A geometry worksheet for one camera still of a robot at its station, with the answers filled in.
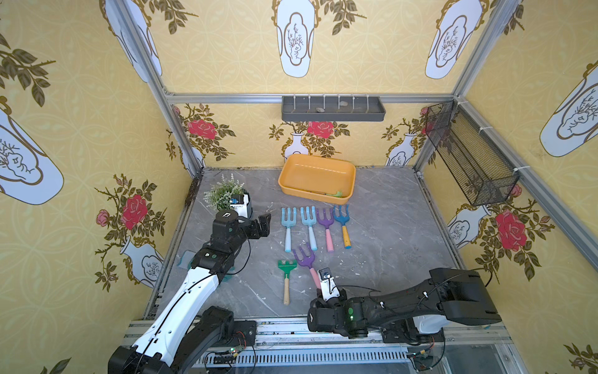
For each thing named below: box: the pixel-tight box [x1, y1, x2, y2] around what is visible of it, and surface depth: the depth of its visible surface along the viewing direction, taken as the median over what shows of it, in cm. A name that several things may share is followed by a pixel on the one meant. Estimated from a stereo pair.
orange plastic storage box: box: [277, 153, 357, 205], surface depth 121 cm
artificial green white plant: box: [203, 173, 245, 212], surface depth 90 cm
